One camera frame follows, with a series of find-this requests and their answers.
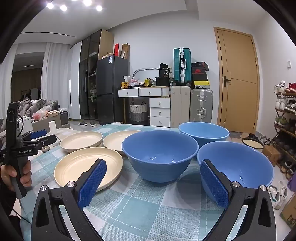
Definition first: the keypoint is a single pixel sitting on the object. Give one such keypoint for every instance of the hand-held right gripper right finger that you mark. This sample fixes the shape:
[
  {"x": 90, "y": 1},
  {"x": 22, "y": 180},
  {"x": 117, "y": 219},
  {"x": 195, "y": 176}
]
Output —
[{"x": 214, "y": 185}]

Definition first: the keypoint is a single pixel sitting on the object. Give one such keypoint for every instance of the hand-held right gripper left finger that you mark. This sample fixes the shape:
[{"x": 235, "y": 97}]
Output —
[{"x": 92, "y": 183}]

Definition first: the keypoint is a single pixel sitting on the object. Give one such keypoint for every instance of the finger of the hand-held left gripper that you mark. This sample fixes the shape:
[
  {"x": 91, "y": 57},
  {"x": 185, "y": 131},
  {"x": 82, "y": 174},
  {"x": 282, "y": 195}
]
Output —
[
  {"x": 47, "y": 139},
  {"x": 38, "y": 134}
]

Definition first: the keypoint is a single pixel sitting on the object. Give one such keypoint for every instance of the cream plate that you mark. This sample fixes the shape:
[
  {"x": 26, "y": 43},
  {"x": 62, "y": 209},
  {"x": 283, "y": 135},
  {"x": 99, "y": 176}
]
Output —
[
  {"x": 76, "y": 166},
  {"x": 81, "y": 141},
  {"x": 115, "y": 141}
]

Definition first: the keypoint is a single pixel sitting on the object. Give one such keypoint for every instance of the blue bowl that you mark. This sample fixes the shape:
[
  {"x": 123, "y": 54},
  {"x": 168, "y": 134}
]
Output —
[
  {"x": 159, "y": 166},
  {"x": 203, "y": 134},
  {"x": 245, "y": 162}
]

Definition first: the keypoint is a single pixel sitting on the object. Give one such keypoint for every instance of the person's left forearm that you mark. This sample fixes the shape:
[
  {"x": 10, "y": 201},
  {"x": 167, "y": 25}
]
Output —
[{"x": 8, "y": 208}]

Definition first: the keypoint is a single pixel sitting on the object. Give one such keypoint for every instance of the person's left hand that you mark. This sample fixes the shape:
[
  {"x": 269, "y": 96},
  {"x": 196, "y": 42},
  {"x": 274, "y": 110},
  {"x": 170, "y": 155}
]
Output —
[{"x": 9, "y": 172}]

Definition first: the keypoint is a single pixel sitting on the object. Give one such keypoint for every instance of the small oval silver case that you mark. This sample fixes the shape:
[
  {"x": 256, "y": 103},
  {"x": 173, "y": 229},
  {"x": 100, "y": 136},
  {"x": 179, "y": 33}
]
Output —
[{"x": 45, "y": 149}]

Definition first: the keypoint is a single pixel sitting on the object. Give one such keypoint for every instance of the white cylindrical cup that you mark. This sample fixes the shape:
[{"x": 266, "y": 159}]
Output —
[{"x": 52, "y": 127}]

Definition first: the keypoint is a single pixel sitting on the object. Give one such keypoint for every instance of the pink plastic bag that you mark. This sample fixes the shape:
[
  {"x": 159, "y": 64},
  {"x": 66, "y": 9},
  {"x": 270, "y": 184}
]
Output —
[{"x": 39, "y": 115}]

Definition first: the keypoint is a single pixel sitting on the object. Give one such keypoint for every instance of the grey sofa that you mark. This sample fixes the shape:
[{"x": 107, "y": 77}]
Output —
[{"x": 62, "y": 118}]

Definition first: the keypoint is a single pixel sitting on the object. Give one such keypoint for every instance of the grey clothes pile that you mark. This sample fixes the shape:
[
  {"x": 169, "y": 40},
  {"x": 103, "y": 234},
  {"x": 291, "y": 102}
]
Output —
[{"x": 39, "y": 104}]

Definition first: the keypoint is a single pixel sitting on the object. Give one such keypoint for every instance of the grey slipper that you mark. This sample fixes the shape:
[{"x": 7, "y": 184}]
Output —
[
  {"x": 82, "y": 123},
  {"x": 93, "y": 123}
]

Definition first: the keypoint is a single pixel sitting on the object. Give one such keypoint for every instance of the grey door mat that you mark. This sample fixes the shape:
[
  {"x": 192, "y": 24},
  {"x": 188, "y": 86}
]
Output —
[{"x": 235, "y": 134}]

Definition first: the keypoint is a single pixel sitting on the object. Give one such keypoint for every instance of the teal plaid tablecloth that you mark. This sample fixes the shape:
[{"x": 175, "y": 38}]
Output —
[{"x": 143, "y": 208}]

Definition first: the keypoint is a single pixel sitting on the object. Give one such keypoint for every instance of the black-rimmed round tray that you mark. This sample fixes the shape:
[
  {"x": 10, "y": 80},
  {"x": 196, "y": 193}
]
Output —
[{"x": 253, "y": 143}]

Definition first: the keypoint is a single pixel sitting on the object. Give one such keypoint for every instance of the white sheer curtain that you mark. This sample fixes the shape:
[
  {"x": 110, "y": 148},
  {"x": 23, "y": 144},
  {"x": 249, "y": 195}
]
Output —
[
  {"x": 7, "y": 81},
  {"x": 55, "y": 76}
]

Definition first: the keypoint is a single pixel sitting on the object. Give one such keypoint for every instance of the white sneaker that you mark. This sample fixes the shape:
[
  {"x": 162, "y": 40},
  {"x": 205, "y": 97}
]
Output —
[
  {"x": 274, "y": 194},
  {"x": 282, "y": 194}
]

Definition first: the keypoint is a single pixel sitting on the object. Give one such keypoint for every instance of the pile of dark shoes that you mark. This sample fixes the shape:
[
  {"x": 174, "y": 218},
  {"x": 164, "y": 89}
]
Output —
[{"x": 256, "y": 137}]

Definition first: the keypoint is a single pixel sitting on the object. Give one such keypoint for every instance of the white wardrobe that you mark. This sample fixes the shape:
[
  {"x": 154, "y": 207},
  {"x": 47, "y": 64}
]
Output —
[{"x": 75, "y": 81}]

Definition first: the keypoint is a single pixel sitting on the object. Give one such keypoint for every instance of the plain cardboard box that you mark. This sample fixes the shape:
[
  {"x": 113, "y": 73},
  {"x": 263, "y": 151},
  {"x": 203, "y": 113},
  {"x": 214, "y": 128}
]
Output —
[{"x": 271, "y": 155}]

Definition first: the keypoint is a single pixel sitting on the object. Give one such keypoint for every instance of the purple rolled mat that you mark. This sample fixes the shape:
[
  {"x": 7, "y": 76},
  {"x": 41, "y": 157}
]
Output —
[{"x": 292, "y": 185}]

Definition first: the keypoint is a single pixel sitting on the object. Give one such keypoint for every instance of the dark glass cabinet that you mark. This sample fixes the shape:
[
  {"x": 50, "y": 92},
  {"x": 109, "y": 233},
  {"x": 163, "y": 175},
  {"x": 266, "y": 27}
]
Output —
[{"x": 86, "y": 69}]

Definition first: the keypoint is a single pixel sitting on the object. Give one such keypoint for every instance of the brown printed cardboard box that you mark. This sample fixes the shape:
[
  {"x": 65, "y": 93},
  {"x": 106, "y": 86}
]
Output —
[{"x": 290, "y": 210}]

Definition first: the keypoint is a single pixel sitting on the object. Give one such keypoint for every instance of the silver suitcase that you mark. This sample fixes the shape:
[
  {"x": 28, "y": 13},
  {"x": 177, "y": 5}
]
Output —
[{"x": 201, "y": 104}]

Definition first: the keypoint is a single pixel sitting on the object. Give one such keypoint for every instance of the woven laundry basket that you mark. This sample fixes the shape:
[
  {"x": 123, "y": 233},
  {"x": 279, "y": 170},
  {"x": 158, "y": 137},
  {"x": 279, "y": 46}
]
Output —
[{"x": 138, "y": 113}]

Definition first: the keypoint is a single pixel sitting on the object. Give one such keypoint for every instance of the beige suitcase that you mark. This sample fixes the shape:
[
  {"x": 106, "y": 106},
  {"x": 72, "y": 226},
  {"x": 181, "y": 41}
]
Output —
[{"x": 180, "y": 106}]

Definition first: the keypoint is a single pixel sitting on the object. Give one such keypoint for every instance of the wooden door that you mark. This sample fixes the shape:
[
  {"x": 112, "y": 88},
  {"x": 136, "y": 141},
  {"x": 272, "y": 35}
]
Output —
[{"x": 240, "y": 102}]

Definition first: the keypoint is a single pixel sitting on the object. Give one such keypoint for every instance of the black fridge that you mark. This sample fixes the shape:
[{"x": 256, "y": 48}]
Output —
[{"x": 111, "y": 76}]

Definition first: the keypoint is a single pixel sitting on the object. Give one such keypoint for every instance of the wooden shoe rack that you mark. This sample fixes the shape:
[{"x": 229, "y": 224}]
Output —
[{"x": 286, "y": 131}]

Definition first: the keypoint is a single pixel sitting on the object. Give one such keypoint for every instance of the white drawer desk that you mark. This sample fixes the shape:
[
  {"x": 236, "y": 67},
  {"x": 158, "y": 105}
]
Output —
[{"x": 159, "y": 111}]

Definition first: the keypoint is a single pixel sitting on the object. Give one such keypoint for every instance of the small yellow box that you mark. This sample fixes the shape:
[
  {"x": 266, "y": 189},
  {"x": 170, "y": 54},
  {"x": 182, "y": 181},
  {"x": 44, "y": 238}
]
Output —
[{"x": 125, "y": 85}]

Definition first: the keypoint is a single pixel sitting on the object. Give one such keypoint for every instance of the yellow black shoe box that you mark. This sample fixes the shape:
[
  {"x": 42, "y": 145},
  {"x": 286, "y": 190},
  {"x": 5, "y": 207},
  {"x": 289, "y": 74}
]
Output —
[{"x": 201, "y": 84}]

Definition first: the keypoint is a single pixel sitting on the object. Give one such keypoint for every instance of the white plastic bag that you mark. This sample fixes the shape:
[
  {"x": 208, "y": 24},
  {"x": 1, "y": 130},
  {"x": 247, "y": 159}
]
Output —
[{"x": 131, "y": 81}]

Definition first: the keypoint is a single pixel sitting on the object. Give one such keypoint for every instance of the shoe rack with shoes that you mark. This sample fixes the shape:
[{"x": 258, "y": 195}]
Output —
[{"x": 281, "y": 103}]

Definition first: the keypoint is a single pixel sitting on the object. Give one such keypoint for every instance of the plain black shoe box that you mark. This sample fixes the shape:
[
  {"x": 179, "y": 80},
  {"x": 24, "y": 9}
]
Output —
[{"x": 200, "y": 77}]

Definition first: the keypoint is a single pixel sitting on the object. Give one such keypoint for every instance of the black red-logo shoe box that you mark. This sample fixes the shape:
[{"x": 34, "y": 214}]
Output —
[{"x": 200, "y": 71}]

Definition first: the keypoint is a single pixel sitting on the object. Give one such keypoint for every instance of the black box bag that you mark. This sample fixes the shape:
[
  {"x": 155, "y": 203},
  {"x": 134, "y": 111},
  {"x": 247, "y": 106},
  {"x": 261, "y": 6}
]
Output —
[{"x": 163, "y": 81}]

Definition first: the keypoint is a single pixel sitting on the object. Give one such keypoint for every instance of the yellow black snack packets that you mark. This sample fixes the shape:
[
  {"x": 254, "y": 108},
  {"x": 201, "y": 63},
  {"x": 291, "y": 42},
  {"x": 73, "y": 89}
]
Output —
[{"x": 149, "y": 82}]

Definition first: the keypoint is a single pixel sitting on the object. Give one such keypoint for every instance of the tall brown cardboard box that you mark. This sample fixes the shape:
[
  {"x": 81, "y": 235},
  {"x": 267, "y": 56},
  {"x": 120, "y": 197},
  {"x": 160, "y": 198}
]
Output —
[{"x": 125, "y": 51}]

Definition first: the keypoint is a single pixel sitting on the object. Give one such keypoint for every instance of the black shoe box red stripe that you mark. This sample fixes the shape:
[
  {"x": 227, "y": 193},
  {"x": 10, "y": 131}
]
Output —
[{"x": 198, "y": 65}]

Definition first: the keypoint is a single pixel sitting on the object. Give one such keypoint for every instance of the teal suitcase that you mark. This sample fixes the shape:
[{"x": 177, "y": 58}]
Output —
[{"x": 179, "y": 67}]

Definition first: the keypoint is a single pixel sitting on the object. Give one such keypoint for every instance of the black printed bag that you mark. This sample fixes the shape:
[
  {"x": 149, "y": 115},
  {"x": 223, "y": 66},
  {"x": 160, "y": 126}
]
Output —
[{"x": 165, "y": 70}]

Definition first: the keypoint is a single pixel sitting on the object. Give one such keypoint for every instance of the ceiling spotlight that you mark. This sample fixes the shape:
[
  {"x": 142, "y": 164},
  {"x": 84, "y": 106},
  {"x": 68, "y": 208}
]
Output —
[
  {"x": 63, "y": 7},
  {"x": 87, "y": 2},
  {"x": 99, "y": 8},
  {"x": 50, "y": 5}
]

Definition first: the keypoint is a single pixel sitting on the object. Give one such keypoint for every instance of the grey metal arch frame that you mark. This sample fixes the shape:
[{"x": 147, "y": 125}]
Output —
[{"x": 143, "y": 69}]

